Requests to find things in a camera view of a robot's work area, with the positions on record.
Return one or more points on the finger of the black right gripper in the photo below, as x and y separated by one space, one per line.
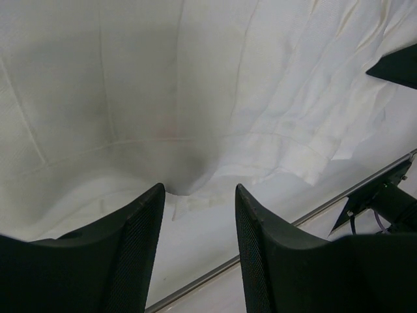
398 67

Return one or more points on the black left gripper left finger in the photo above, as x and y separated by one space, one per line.
105 266

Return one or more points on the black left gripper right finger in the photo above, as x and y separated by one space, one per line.
285 269

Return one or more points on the white pleated skirt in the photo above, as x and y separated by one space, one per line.
101 97

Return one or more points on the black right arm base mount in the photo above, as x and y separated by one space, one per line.
358 198

